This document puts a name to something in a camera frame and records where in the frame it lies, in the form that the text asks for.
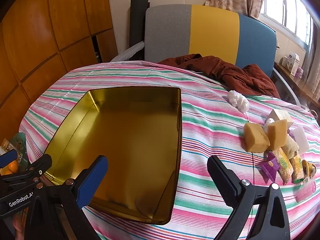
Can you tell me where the black rolled mat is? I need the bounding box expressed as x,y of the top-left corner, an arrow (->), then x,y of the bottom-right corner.
129,0 -> 150,49

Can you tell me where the green yellow snack packet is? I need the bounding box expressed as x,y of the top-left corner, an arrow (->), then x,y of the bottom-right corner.
274,148 -> 292,184
290,154 -> 304,183

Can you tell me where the glass jar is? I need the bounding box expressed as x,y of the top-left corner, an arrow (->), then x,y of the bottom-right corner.
1,137 -> 23,155

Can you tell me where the white foam wrap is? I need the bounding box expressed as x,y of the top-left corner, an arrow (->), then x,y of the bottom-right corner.
110,41 -> 145,63

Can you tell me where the beige cardboard box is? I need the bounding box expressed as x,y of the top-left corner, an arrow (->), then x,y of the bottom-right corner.
269,109 -> 293,128

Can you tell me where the orange fruit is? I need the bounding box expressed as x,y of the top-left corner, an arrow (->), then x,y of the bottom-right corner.
0,160 -> 19,175

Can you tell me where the white carton box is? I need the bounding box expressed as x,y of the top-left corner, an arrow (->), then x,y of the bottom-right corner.
282,52 -> 300,77

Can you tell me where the purple snack packet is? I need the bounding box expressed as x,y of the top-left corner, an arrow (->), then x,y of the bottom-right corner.
261,152 -> 282,183

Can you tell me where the wooden wardrobe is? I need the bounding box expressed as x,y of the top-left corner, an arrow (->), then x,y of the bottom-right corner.
0,0 -> 119,120

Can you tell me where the yellow fabric pouch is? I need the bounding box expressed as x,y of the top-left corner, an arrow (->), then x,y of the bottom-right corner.
301,159 -> 317,180

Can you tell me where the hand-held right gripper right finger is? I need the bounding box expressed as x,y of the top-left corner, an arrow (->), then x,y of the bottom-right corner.
207,155 -> 292,240

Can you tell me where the window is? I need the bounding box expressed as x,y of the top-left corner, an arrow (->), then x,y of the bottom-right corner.
260,0 -> 315,53

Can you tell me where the brown jacket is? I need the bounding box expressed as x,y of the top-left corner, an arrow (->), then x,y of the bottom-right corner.
157,54 -> 282,98

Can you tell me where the pink green striped tablecloth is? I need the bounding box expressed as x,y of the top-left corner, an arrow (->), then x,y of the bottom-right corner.
19,60 -> 320,240

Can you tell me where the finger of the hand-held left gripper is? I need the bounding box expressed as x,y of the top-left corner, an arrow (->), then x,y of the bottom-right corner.
0,149 -> 17,168
0,154 -> 52,197

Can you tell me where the yellow sponge block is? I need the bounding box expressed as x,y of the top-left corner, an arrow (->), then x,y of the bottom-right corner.
267,119 -> 288,150
244,122 -> 270,153

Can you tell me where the gold metal tin box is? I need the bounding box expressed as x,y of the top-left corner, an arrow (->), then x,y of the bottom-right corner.
44,87 -> 182,225

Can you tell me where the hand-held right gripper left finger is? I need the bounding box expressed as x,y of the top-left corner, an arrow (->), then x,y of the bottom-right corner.
24,155 -> 109,240

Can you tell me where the pink plastic hair roller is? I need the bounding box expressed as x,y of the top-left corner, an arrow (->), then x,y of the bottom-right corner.
296,177 -> 319,203

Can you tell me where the white foam sponge block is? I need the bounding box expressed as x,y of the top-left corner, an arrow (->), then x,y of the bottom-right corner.
291,126 -> 310,155

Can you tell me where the green plastic bag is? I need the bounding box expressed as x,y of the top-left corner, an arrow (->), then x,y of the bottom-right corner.
10,132 -> 30,165

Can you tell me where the grey yellow blue chair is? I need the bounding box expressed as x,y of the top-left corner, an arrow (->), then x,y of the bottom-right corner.
144,4 -> 300,105

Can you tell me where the wooden side desk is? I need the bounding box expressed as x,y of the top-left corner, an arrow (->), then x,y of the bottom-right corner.
274,61 -> 320,110

